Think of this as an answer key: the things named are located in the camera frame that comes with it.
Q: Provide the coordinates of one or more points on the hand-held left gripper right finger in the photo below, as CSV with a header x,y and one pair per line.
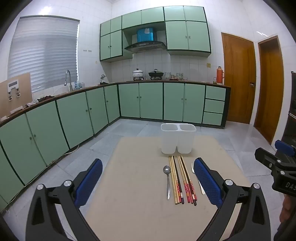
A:
x,y
207,183

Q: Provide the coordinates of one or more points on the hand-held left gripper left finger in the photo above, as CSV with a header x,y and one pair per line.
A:
x,y
90,183

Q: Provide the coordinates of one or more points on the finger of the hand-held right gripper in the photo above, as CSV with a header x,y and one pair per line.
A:
x,y
266,157
285,146

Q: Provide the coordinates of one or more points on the white plastic fork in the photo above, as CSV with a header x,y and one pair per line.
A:
x,y
193,169

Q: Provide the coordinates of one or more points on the row of patterned chopsticks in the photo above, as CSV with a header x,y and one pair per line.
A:
x,y
178,185

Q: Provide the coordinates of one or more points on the metal spoon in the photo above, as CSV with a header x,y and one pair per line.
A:
x,y
166,169

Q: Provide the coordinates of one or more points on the white plastic utensil holder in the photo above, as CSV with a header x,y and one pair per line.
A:
x,y
170,141

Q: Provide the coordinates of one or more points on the person's right hand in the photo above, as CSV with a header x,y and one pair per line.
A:
x,y
286,208

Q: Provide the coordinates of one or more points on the plain wooden door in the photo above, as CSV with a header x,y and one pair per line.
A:
x,y
269,92

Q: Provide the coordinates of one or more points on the green base kitchen cabinets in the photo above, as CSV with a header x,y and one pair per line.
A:
x,y
76,115

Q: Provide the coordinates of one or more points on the orange thermos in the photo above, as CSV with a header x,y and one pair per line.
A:
x,y
219,75

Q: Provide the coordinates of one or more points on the dark cloth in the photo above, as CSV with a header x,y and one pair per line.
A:
x,y
45,98

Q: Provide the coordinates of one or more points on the bottles beside sink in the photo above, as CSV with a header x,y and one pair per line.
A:
x,y
78,85

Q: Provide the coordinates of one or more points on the silver kettle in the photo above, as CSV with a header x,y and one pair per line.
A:
x,y
103,79

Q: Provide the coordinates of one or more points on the metal kitchen faucet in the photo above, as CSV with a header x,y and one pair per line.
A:
x,y
68,78

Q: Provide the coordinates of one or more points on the jars on counter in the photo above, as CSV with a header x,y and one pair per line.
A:
x,y
179,76

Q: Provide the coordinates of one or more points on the white cooking pot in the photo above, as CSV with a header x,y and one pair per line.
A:
x,y
138,74

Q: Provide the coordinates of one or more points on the black wok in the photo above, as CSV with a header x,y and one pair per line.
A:
x,y
156,74

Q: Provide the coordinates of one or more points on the white window blinds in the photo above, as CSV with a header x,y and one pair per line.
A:
x,y
44,53

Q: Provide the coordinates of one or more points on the black range hood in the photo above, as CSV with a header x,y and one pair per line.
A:
x,y
145,45

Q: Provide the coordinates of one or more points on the blue range hood chimney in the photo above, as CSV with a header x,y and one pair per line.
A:
x,y
145,34

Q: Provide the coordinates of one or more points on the white plastic bracket pack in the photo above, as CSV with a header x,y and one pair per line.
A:
x,y
13,89

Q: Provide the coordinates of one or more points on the row of wall hooks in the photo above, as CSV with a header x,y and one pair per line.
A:
x,y
87,50

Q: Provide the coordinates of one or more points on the green wall kitchen cabinets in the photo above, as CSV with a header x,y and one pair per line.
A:
x,y
187,34

